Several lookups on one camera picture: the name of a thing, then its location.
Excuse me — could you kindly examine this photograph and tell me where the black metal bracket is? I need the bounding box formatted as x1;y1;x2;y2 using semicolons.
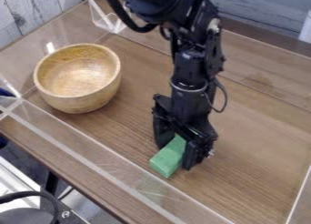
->
39;188;89;224

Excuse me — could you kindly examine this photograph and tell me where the clear acrylic barrier wall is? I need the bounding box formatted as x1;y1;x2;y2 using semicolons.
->
0;3;311;224

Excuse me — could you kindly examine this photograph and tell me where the brown wooden bowl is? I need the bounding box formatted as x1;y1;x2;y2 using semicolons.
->
33;43;121;114

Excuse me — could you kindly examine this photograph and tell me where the green rectangular block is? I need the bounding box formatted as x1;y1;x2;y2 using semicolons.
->
149;136;185;178

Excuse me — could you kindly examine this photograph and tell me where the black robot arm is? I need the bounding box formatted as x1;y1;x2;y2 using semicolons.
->
106;0;225;169

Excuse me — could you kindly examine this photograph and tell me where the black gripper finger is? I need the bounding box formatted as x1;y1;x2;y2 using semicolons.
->
153;112;174;149
181;136;214;170

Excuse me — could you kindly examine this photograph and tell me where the black cable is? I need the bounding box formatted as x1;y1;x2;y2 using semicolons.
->
0;190;58;224

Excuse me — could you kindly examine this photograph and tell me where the black table leg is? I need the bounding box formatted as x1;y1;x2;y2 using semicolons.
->
45;172;59;195

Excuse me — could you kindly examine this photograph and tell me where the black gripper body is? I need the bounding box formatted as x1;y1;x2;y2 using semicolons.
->
152;83;217;140

